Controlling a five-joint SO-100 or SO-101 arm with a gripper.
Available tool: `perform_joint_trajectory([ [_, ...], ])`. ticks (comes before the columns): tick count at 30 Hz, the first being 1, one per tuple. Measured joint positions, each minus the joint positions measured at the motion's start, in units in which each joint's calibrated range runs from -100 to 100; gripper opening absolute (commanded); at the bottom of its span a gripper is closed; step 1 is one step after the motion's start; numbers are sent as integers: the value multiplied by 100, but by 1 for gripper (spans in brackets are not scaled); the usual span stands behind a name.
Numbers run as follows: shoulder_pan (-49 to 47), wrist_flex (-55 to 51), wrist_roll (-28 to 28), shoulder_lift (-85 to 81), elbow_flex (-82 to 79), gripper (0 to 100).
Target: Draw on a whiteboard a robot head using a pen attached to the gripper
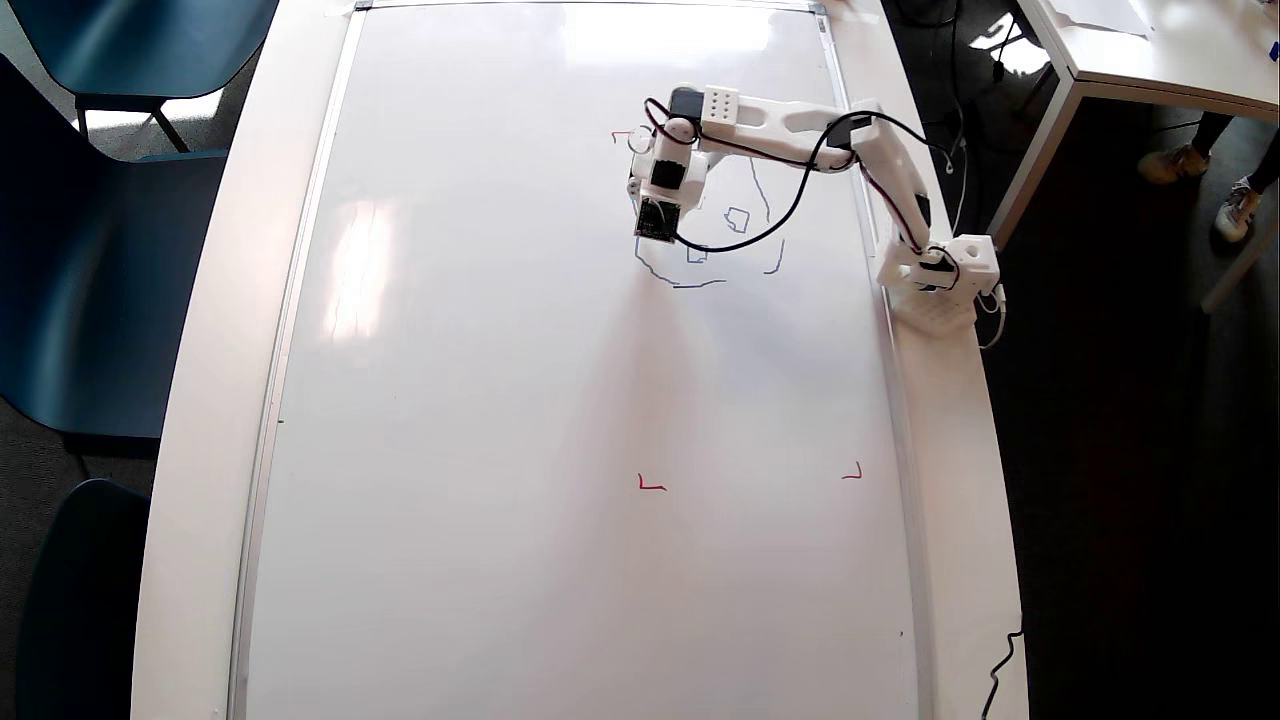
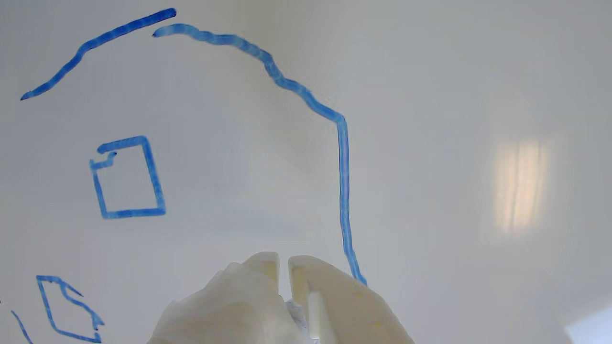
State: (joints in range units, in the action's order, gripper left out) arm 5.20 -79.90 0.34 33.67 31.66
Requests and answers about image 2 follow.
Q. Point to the white whiteboard with metal frame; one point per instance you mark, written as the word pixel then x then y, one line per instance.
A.
pixel 430 95

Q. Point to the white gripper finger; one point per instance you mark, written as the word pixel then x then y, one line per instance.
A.
pixel 349 310
pixel 234 306

